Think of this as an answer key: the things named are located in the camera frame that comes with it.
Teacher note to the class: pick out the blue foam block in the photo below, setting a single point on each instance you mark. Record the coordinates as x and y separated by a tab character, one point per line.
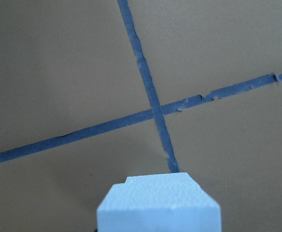
159	203

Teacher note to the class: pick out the brown paper table cover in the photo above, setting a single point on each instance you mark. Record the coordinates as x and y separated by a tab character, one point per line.
94	91

